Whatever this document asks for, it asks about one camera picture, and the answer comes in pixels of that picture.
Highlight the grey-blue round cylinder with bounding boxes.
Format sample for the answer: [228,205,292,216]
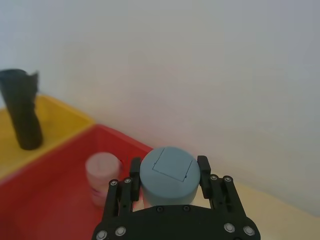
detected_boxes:
[139,146,202,208]

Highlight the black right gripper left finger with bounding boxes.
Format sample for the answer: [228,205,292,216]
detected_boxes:
[103,157,142,221]

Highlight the pink plastic cup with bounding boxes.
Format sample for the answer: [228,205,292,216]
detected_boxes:
[85,152,125,210]

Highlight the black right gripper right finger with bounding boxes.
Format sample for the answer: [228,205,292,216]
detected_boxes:
[197,155,248,217]

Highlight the red plastic bin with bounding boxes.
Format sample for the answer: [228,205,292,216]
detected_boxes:
[0,123,155,240]

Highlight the yellow plastic bin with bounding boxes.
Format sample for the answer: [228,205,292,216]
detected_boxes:
[0,94,96,181]

